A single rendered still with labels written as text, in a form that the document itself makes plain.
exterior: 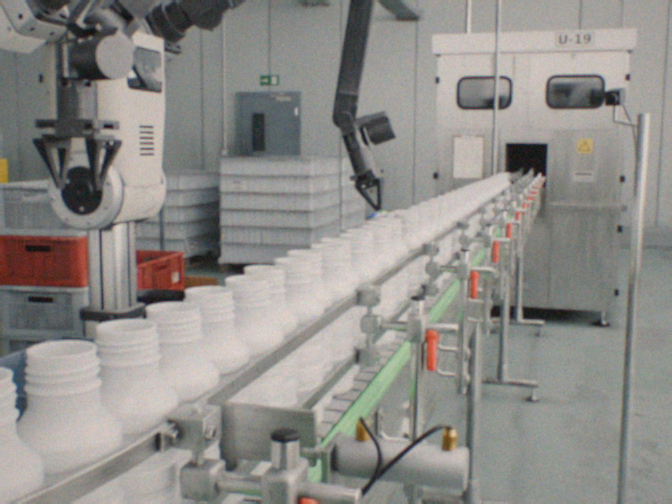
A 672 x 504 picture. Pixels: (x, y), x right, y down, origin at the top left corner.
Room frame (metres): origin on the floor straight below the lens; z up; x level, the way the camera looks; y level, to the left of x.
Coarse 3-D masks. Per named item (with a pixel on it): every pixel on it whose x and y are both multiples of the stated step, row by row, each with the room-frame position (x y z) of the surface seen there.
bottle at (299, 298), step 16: (288, 272) 0.75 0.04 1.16; (304, 272) 0.76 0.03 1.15; (288, 288) 0.75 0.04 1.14; (304, 288) 0.76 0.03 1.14; (288, 304) 0.75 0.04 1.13; (304, 304) 0.75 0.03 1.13; (320, 304) 0.77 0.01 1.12; (304, 320) 0.74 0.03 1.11; (320, 336) 0.76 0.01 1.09; (304, 352) 0.74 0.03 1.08; (320, 352) 0.76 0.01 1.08; (304, 368) 0.75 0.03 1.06; (320, 368) 0.76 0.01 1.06; (304, 384) 0.75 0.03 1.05; (320, 384) 0.76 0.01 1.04; (320, 416) 0.76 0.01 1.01
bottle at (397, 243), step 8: (392, 224) 1.22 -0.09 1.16; (400, 224) 1.23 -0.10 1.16; (392, 232) 1.21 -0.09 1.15; (400, 232) 1.22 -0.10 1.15; (392, 240) 1.22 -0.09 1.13; (400, 240) 1.22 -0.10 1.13; (400, 248) 1.21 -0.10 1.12; (400, 256) 1.21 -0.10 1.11; (400, 272) 1.21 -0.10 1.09; (400, 280) 1.21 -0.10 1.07; (400, 288) 1.21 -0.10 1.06; (400, 296) 1.21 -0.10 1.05; (400, 304) 1.21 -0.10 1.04; (400, 320) 1.21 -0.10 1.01
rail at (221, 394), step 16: (432, 240) 1.40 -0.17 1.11; (416, 256) 1.25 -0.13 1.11; (384, 272) 1.03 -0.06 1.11; (352, 304) 0.86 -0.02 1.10; (320, 320) 0.74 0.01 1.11; (304, 336) 0.70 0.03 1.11; (272, 352) 0.62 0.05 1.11; (288, 352) 0.65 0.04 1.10; (256, 368) 0.58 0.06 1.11; (224, 384) 0.53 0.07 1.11; (240, 384) 0.55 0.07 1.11; (208, 400) 0.50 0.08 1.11; (224, 400) 0.53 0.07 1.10; (304, 400) 0.71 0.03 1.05; (320, 400) 0.75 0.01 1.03; (240, 464) 0.56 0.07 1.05; (256, 464) 0.58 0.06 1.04; (224, 496) 0.52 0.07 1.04
